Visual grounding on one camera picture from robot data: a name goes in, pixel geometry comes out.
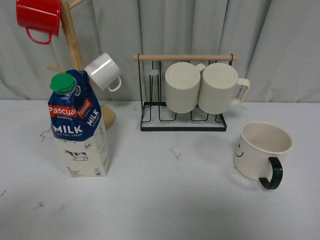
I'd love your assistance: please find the red enamel mug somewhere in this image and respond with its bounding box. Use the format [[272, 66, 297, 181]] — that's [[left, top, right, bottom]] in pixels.
[[15, 0, 61, 45]]

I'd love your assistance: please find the cream ribbed mug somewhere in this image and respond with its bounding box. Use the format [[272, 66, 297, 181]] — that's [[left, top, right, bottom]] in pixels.
[[197, 62, 250, 115], [165, 62, 206, 114]]

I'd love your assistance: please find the cream smiley mug black handle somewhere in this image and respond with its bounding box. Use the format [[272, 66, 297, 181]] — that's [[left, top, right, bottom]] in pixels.
[[233, 121, 293, 190]]

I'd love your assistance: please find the blue and cream milk carton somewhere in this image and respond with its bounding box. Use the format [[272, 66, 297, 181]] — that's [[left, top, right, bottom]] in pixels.
[[48, 69, 109, 178]]

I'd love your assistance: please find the cream ribbed mug left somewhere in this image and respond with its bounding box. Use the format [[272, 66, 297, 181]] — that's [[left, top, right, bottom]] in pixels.
[[165, 62, 206, 114]]

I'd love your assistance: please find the black wire mug rack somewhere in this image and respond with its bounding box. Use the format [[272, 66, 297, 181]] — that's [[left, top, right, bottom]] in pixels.
[[133, 53, 238, 132]]

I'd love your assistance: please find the wooden mug tree stand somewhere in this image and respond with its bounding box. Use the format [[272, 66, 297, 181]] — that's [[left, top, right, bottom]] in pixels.
[[46, 0, 117, 130]]

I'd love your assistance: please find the cream ribbed mug right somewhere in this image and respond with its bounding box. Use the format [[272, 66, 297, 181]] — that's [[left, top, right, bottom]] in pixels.
[[197, 62, 250, 115]]

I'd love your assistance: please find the white ceramic mug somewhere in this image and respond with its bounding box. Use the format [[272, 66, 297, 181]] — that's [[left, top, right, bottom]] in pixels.
[[84, 53, 122, 92]]

